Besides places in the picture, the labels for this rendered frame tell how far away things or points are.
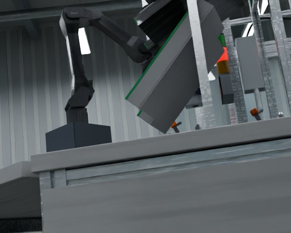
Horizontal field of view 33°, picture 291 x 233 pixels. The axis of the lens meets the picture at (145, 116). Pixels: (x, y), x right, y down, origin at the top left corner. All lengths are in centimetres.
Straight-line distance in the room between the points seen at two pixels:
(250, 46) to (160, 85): 163
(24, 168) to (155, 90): 37
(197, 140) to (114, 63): 953
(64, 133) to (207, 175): 73
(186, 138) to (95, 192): 17
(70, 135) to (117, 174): 61
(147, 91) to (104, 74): 912
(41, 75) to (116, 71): 153
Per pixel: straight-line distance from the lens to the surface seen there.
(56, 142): 145
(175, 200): 77
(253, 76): 264
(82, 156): 81
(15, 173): 89
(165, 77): 110
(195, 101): 155
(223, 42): 182
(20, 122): 1018
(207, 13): 112
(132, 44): 160
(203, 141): 78
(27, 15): 910
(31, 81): 1038
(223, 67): 178
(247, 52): 269
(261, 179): 77
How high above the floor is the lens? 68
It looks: 15 degrees up
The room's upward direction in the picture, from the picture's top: 7 degrees counter-clockwise
